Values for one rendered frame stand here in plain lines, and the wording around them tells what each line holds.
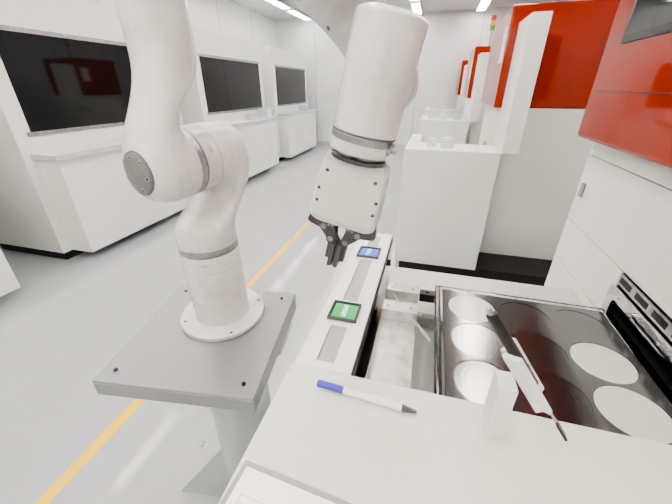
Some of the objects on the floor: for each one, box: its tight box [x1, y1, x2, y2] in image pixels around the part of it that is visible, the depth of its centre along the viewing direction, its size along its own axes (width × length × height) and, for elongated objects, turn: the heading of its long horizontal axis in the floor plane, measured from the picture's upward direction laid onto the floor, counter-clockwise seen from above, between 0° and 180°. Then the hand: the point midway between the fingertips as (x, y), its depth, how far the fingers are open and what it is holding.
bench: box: [181, 27, 279, 178], centre depth 509 cm, size 108×180×200 cm, turn 164°
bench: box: [0, 0, 192, 260], centre depth 320 cm, size 108×180×200 cm, turn 164°
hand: (336, 252), depth 51 cm, fingers closed
